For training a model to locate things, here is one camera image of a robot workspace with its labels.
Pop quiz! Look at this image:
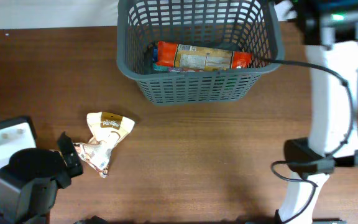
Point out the red snack bar packet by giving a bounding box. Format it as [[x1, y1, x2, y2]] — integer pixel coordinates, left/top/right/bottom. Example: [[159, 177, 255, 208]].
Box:
[[153, 41, 252, 72]]

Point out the grey plastic lattice basket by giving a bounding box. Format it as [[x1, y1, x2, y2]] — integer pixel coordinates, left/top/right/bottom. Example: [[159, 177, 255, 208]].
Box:
[[117, 0, 284, 105]]

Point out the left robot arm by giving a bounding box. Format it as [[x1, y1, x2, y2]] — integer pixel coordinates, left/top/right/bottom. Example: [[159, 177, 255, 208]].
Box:
[[0, 116, 83, 223]]

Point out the cream Pantree snack bag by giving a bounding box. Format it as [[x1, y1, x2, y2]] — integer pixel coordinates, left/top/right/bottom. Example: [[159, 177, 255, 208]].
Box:
[[74, 112, 135, 178]]

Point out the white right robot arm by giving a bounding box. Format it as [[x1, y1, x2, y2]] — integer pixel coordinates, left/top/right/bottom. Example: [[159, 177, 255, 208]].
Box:
[[275, 0, 358, 223]]

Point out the blue white carton box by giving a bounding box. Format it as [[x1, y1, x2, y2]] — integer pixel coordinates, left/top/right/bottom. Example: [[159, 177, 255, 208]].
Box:
[[150, 46, 204, 74]]

